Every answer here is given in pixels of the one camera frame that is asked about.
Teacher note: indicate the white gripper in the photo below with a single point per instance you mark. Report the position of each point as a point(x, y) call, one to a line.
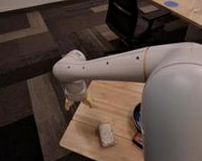
point(76, 91)

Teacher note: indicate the black and orange eraser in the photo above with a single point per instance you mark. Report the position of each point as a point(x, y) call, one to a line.
point(137, 140)

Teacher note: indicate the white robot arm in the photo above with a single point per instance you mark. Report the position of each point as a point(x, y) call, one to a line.
point(171, 104)

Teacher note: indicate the white sponge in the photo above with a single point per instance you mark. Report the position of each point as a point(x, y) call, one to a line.
point(106, 135)

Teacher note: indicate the dark blue bowl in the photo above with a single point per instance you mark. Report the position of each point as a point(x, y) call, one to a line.
point(137, 117)

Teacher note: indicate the black office chair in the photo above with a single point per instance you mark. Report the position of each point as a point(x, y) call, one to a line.
point(134, 27)

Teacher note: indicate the blue round disc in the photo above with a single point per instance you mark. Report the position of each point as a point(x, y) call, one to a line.
point(171, 4)

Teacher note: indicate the light wooden background desk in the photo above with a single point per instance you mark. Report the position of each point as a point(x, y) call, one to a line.
point(183, 10)

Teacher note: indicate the clear drinking glass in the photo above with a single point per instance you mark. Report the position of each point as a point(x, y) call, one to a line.
point(197, 7)

